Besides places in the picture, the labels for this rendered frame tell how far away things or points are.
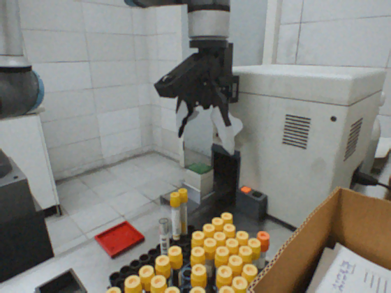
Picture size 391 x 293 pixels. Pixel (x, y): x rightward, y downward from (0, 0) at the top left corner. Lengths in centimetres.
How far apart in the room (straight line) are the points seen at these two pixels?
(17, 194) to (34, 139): 139
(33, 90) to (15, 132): 126
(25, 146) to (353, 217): 190
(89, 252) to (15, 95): 40
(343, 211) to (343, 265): 7
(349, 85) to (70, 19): 250
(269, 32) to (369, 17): 58
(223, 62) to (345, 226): 34
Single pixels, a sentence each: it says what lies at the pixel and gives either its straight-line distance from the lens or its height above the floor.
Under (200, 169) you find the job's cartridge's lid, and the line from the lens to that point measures 50.
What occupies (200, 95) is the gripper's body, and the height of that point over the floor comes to 113.
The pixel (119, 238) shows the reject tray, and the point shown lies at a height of 88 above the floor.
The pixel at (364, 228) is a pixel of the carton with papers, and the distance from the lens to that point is 44.
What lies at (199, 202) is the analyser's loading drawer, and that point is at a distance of 52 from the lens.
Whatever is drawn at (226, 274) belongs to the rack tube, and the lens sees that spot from 29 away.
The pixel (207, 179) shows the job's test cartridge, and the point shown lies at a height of 96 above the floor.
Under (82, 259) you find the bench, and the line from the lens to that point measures 50.
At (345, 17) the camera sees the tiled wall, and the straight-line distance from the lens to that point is 182.
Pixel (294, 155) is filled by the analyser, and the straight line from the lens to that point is 49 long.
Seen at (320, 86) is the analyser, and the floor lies 116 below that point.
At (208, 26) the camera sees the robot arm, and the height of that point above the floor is 125.
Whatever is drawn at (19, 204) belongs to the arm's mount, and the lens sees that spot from 65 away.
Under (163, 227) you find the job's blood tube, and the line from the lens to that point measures 37.
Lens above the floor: 120
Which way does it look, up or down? 20 degrees down
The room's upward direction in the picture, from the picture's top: straight up
